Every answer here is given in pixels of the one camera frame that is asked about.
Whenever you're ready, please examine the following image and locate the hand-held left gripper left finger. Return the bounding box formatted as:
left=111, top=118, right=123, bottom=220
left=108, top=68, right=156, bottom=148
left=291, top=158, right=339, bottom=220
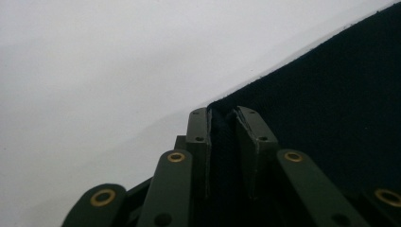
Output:
left=185, top=107, right=213, bottom=200

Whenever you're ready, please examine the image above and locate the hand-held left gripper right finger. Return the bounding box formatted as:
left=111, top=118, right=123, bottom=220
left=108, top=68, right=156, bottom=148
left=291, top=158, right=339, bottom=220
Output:
left=233, top=105, right=280, bottom=200

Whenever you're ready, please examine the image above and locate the black knit vest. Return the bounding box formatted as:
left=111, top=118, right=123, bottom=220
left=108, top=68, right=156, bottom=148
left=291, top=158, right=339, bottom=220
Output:
left=193, top=1, right=401, bottom=227

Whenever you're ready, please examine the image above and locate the white foam board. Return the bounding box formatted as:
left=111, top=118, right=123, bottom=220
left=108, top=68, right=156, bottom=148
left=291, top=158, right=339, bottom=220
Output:
left=0, top=0, right=401, bottom=227

